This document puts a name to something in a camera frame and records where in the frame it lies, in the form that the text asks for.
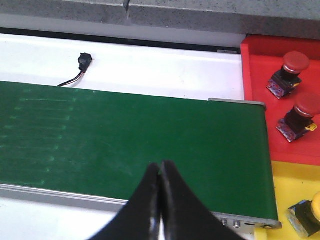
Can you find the yellow plastic tray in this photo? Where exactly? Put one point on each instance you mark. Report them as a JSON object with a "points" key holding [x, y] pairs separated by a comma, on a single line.
{"points": [[293, 183]]}

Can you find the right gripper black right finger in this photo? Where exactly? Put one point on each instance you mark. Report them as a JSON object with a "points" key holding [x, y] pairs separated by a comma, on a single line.
{"points": [[184, 216]]}

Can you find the black cable connector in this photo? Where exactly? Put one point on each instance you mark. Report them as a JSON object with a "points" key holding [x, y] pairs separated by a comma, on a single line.
{"points": [[84, 61]]}

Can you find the red object behind counter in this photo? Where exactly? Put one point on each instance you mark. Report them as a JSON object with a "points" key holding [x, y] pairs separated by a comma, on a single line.
{"points": [[262, 56]]}

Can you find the grey stone counter slab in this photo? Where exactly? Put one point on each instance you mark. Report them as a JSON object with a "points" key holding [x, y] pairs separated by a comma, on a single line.
{"points": [[283, 18], [94, 11]]}

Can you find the grey stone counter slab right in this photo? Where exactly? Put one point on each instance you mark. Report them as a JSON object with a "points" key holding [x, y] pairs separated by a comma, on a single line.
{"points": [[283, 18]]}

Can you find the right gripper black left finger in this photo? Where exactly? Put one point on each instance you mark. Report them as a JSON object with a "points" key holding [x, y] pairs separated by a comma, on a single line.
{"points": [[139, 219]]}

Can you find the green conveyor belt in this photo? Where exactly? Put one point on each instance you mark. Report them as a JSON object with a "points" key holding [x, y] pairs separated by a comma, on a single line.
{"points": [[125, 140]]}

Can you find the yellow mushroom push button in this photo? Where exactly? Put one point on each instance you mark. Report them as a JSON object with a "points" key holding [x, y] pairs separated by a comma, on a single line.
{"points": [[305, 217]]}

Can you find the red mushroom push button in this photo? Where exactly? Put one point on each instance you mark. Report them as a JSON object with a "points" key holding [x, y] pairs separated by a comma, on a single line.
{"points": [[284, 81], [299, 120]]}

